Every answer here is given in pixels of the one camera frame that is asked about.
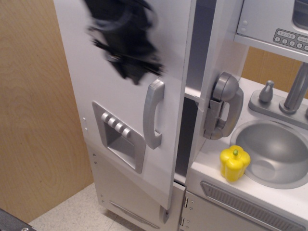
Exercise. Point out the silver ice dispenser panel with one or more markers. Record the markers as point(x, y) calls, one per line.
point(123, 141)

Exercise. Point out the silver fridge door handle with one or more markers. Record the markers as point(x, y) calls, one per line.
point(155, 94)

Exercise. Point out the white toy fridge cabinet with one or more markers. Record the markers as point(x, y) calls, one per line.
point(213, 51)

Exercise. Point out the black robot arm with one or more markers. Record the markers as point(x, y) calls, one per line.
point(117, 8)

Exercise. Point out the silver toy telephone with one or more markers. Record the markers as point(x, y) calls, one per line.
point(225, 107)

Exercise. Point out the black case corner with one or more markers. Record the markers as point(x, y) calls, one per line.
point(10, 223)

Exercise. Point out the white toy fridge door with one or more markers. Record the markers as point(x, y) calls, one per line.
point(95, 80)

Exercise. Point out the silver toy faucet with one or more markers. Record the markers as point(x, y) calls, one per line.
point(297, 92)

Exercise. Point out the silver oven door panel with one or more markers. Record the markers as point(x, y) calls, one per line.
point(219, 210)

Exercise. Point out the silver toy sink basin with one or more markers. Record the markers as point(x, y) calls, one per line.
point(279, 153)

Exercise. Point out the toy microwave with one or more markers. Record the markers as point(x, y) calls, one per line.
point(282, 23)

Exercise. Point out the wooden wall board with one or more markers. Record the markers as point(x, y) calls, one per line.
point(43, 157)

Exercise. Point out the yellow toy bell pepper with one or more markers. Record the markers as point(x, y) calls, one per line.
point(233, 162)

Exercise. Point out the silver faucet knob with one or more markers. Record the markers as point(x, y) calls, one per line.
point(266, 93)

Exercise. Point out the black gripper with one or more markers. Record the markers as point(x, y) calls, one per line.
point(126, 45)

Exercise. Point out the white freezer drawer door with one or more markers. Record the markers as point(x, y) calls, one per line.
point(117, 193)

